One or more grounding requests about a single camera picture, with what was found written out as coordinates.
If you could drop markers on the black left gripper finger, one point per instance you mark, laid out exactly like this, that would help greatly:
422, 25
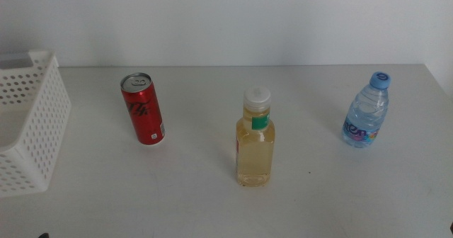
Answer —
43, 236

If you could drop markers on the red soda can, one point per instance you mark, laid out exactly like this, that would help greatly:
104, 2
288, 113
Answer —
145, 117

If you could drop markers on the yellow tea bottle white cap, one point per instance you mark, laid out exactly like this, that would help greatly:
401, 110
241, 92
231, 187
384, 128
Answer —
255, 149

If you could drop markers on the clear water bottle blue cap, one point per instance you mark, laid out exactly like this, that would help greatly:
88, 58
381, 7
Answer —
366, 117

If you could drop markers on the white perforated plastic basket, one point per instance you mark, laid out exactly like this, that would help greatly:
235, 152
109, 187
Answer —
42, 131

